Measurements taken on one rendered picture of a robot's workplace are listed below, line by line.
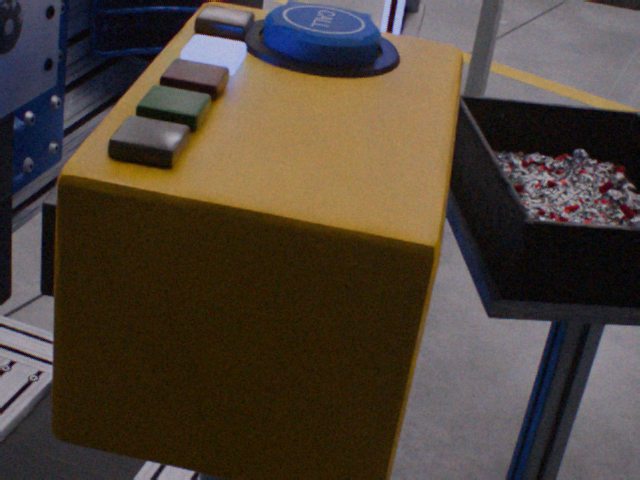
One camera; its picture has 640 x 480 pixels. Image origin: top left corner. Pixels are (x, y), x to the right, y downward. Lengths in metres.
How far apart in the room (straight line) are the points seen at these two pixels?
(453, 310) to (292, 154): 2.04
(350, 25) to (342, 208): 0.12
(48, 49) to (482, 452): 1.37
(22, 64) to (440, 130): 0.43
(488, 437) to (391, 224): 1.74
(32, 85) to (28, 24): 0.04
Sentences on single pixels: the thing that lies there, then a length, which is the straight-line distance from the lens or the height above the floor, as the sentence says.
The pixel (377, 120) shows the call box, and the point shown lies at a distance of 0.34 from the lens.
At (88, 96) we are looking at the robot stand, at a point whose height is 0.77.
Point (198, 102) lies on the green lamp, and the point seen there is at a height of 1.08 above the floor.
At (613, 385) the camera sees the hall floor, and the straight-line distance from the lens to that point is 2.25.
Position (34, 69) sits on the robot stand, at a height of 0.93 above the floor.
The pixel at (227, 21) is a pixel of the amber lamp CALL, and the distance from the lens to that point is 0.39.
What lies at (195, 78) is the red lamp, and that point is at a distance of 0.34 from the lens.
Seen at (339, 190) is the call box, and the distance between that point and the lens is 0.30.
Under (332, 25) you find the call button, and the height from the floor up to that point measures 1.08.
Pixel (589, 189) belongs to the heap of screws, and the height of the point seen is 0.84.
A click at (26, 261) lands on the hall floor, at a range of 2.33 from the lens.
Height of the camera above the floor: 1.20
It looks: 28 degrees down
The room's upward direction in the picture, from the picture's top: 9 degrees clockwise
